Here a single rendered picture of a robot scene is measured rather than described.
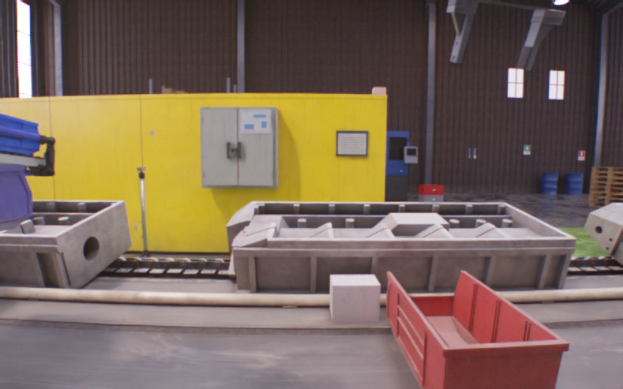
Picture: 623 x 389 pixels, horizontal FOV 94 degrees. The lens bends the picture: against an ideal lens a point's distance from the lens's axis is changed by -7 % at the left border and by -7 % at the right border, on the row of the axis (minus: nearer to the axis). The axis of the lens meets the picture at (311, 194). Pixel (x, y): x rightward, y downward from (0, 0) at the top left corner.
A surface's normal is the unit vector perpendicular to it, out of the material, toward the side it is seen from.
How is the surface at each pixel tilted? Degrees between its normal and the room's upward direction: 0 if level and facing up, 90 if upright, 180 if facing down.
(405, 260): 100
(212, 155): 90
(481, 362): 92
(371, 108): 90
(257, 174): 90
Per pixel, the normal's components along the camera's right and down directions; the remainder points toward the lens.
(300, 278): 0.01, 0.27
